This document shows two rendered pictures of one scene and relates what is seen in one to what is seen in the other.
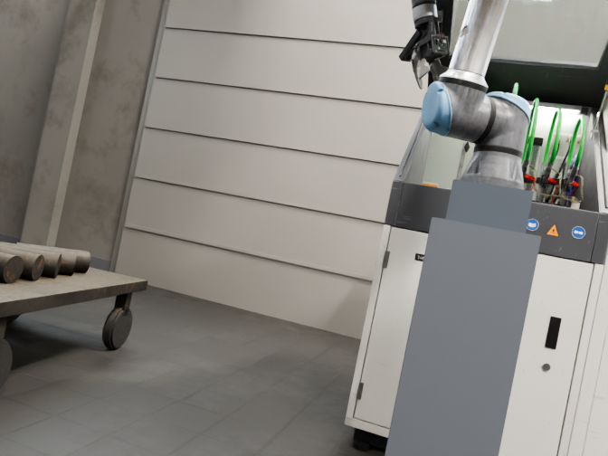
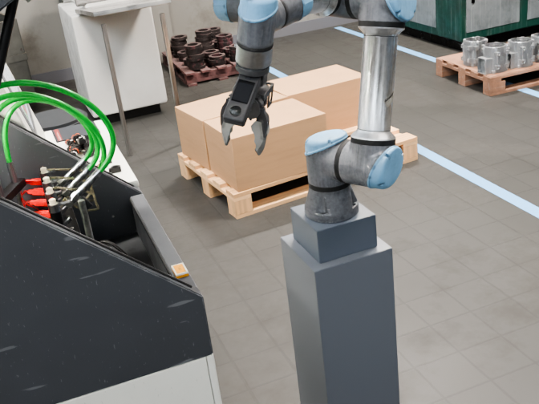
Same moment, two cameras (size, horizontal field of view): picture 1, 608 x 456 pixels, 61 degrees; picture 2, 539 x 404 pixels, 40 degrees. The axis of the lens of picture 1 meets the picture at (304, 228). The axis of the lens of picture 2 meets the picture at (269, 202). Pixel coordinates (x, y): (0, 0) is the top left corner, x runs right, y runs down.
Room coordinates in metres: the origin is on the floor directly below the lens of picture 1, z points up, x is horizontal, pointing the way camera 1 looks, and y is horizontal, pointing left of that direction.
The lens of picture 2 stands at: (2.52, 0.98, 1.82)
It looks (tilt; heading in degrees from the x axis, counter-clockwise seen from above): 25 degrees down; 234
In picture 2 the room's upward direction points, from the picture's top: 7 degrees counter-clockwise
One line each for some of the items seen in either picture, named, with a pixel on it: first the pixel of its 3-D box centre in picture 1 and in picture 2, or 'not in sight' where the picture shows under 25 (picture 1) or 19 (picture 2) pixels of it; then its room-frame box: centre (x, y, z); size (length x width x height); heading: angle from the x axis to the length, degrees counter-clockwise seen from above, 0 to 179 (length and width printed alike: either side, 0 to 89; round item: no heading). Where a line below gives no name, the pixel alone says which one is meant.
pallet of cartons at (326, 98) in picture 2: not in sight; (293, 132); (-0.23, -2.46, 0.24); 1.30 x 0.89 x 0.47; 167
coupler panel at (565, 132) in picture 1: (563, 161); not in sight; (2.14, -1.00, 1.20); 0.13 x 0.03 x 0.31; 72
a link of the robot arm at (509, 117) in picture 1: (500, 124); (329, 156); (1.28, -0.43, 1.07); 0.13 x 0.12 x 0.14; 103
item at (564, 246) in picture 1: (491, 220); (164, 262); (1.74, -0.61, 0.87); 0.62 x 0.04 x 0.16; 72
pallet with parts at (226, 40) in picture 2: not in sight; (205, 49); (-1.38, -5.13, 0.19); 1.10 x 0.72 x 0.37; 73
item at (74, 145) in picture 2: not in sight; (81, 142); (1.59, -1.34, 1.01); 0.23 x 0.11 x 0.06; 72
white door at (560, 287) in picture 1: (466, 345); not in sight; (1.72, -0.61, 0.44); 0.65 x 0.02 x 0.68; 72
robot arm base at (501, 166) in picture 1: (494, 170); (330, 195); (1.28, -0.44, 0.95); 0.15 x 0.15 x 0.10
